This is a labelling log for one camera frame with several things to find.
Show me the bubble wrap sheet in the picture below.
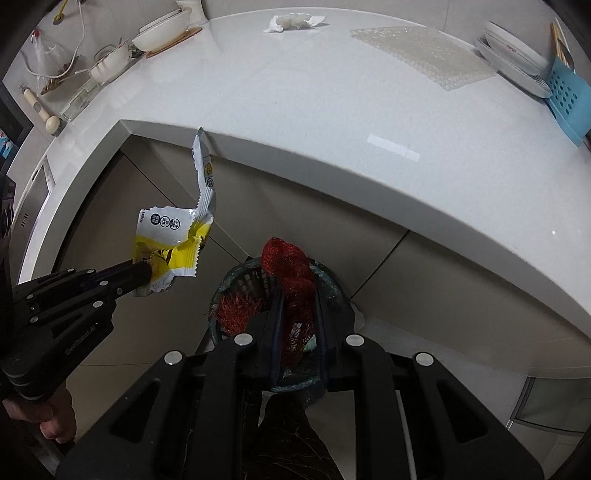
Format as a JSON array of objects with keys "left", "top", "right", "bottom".
[{"left": 350, "top": 25, "right": 499, "bottom": 93}]

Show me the white plate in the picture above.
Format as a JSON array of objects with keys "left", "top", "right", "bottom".
[{"left": 475, "top": 38, "right": 552, "bottom": 99}]

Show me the person's left hand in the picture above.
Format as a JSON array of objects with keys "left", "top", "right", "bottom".
[{"left": 2, "top": 385, "right": 77, "bottom": 445}]

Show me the mesh trash bin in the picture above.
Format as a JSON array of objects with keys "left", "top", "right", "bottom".
[{"left": 209, "top": 257, "right": 348, "bottom": 398}]

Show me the clear plastic bag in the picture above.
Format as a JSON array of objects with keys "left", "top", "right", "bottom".
[{"left": 28, "top": 30, "right": 78, "bottom": 95}]

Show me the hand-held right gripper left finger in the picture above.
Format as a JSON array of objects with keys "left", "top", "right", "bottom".
[{"left": 55, "top": 284, "right": 283, "bottom": 480}]

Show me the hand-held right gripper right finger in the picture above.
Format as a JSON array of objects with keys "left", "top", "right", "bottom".
[{"left": 315, "top": 284, "right": 543, "bottom": 480}]

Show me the black framed screen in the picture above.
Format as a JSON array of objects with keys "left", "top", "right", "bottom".
[{"left": 0, "top": 85, "right": 34, "bottom": 162}]

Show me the crumpled white tissue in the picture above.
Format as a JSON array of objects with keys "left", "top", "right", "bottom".
[{"left": 263, "top": 14, "right": 326, "bottom": 34}]

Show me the white flared cup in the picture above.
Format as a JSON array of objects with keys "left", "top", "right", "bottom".
[{"left": 175, "top": 0, "right": 206, "bottom": 21}]

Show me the yellow white snack wrapper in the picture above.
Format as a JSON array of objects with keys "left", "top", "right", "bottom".
[{"left": 133, "top": 127, "right": 219, "bottom": 297}]

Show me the white handled brush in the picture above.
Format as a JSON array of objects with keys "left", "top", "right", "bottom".
[{"left": 19, "top": 84, "right": 64, "bottom": 136}]

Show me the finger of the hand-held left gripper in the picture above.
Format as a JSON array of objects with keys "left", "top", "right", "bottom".
[
  {"left": 28, "top": 288, "right": 130, "bottom": 328},
  {"left": 14, "top": 260, "right": 152, "bottom": 305}
]

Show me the grey glass panel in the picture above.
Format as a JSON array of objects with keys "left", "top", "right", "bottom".
[{"left": 508, "top": 376, "right": 591, "bottom": 435}]

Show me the wooden chopstick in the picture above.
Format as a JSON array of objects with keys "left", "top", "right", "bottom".
[
  {"left": 555, "top": 21, "right": 575, "bottom": 70},
  {"left": 550, "top": 22, "right": 568, "bottom": 64}
]

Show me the beige kitchen cabinet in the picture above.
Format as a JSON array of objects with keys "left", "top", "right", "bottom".
[{"left": 46, "top": 131, "right": 591, "bottom": 370}]

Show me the grey built-in appliance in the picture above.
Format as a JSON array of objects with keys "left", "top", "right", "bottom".
[{"left": 13, "top": 157, "right": 57, "bottom": 259}]

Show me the white cable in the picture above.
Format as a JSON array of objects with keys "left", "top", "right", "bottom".
[{"left": 21, "top": 0, "right": 89, "bottom": 77}]

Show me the dark cloth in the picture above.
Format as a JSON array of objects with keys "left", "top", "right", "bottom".
[{"left": 244, "top": 391, "right": 345, "bottom": 480}]

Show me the small white bowl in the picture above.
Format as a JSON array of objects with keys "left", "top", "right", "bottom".
[{"left": 88, "top": 39, "right": 134, "bottom": 84}]

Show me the blue perforated rack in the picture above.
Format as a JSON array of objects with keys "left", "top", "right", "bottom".
[{"left": 547, "top": 58, "right": 591, "bottom": 148}]

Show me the red mesh net bag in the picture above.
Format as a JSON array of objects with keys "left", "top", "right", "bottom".
[{"left": 213, "top": 237, "right": 319, "bottom": 367}]

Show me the clear glass dish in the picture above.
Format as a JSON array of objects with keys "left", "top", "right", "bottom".
[{"left": 59, "top": 76, "right": 101, "bottom": 122}]

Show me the wooden coaster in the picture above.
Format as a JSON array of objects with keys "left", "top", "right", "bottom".
[{"left": 145, "top": 27, "right": 203, "bottom": 58}]

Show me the large white ceramic bowl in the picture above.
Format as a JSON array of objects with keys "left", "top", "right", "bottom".
[{"left": 131, "top": 7, "right": 192, "bottom": 51}]

